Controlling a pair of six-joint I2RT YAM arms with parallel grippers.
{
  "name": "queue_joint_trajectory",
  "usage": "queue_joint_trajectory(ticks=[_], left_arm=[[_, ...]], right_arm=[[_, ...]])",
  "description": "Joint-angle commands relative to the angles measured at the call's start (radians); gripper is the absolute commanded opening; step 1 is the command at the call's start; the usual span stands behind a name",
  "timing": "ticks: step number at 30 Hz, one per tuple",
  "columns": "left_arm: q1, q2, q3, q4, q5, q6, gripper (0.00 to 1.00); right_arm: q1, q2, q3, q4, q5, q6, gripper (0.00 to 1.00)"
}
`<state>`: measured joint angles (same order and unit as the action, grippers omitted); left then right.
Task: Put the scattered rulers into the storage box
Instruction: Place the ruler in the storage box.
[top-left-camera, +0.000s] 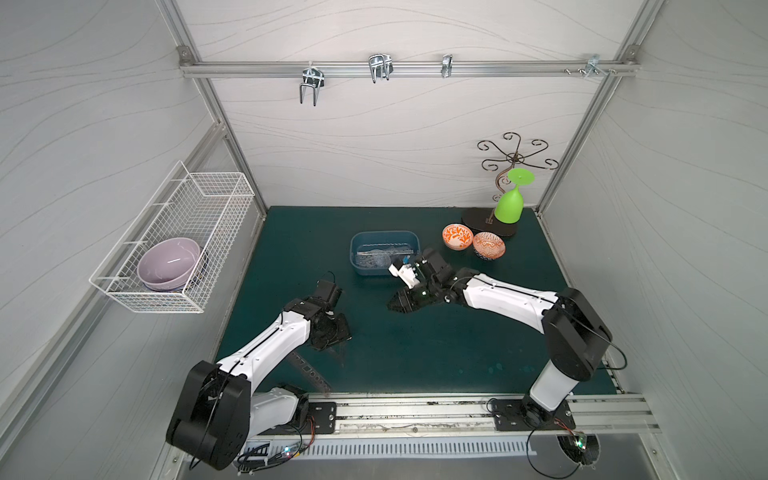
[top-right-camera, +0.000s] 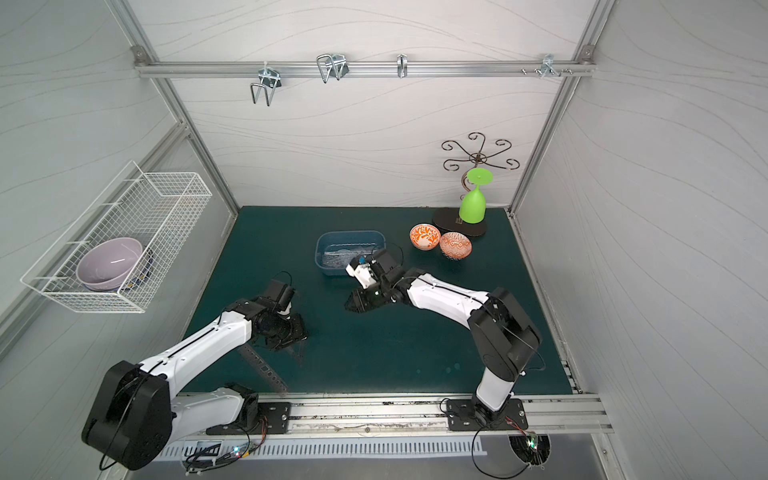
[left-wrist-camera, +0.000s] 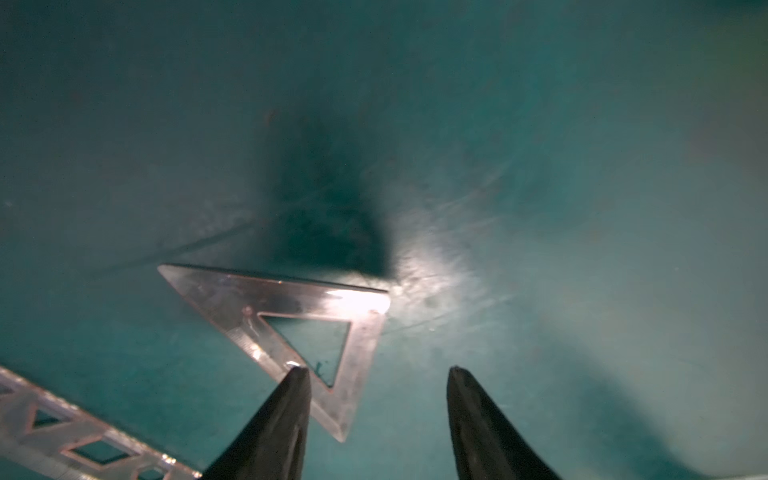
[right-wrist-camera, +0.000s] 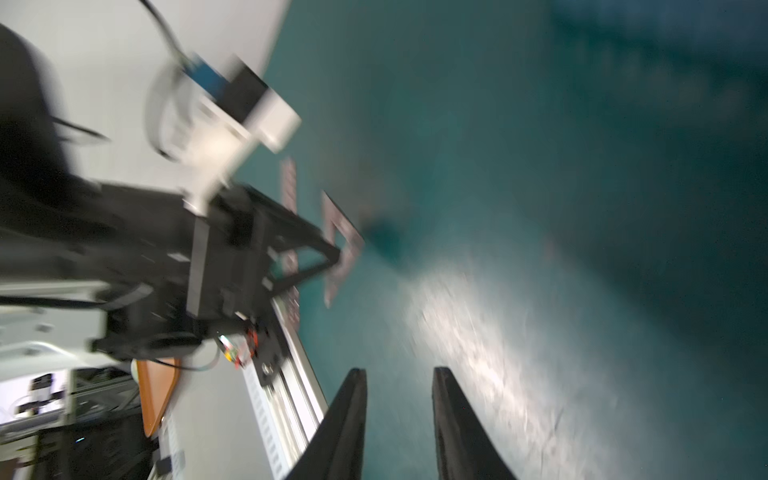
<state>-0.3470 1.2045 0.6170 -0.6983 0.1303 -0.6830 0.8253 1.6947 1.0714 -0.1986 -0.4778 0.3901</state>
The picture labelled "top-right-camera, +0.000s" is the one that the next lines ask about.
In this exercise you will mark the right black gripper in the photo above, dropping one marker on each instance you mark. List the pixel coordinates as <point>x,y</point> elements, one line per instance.
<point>365,297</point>

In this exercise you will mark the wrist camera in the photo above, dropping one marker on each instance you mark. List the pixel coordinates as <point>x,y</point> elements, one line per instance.
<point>279,294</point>
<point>375,268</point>

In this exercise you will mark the orange patterned bowl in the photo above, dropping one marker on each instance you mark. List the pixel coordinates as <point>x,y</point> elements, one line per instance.
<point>425,237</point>
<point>455,246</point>

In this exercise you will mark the purple bowl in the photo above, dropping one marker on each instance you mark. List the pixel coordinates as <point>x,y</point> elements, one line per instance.
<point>106,266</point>

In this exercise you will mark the dark straight stencil ruler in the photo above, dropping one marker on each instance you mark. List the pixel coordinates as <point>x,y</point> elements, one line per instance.
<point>265,371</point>

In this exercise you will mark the blue plastic storage box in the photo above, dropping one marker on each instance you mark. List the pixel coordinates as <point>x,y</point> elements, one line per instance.
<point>358,237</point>

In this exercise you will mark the small clear triangle ruler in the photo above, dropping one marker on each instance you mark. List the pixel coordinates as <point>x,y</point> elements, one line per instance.
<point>296,351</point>

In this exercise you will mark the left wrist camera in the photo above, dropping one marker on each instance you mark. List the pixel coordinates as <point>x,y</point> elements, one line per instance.
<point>279,294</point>

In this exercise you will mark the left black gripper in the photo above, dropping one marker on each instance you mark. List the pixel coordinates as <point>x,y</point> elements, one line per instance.
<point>285,332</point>

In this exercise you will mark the metal double hook left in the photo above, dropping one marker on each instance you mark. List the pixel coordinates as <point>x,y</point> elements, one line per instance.
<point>268,81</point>

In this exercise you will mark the aluminium top rail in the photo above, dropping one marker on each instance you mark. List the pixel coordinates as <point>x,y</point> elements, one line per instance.
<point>357,69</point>

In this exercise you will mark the metal double hook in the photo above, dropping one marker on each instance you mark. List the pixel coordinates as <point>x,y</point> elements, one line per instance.
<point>332,65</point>
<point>268,81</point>

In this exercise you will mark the green plastic goblet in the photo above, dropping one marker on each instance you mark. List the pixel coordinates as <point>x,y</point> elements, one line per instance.
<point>473,206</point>

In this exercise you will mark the green table mat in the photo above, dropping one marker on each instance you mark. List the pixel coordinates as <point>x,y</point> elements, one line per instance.
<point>393,349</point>

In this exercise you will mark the orange patterned bowl right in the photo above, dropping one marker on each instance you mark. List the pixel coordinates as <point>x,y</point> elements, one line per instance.
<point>455,246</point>

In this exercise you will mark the metal double hook centre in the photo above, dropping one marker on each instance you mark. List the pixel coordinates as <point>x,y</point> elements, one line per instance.
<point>332,65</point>

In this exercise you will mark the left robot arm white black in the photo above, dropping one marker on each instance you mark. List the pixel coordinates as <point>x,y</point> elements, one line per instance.
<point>139,407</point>

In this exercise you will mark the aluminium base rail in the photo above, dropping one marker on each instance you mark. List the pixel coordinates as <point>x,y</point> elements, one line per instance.
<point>388,415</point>

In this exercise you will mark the white wire basket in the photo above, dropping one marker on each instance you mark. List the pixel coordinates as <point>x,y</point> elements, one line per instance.
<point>159,209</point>

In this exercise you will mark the orange patterned bowl left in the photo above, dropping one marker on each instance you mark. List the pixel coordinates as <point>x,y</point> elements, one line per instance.
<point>425,237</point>

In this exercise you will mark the round cooling fan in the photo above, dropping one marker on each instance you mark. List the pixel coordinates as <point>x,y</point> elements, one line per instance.
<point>532,449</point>

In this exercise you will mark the metal single hook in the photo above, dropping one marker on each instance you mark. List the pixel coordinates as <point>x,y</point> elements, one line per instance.
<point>402,66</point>

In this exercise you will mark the white slotted cable duct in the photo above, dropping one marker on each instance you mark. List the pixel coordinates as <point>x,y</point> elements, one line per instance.
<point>283,448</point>

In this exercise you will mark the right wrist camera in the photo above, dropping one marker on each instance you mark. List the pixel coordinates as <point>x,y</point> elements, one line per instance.
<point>375,268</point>

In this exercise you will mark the clear stencil template ruler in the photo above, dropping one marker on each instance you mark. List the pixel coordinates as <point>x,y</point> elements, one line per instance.
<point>339,256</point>

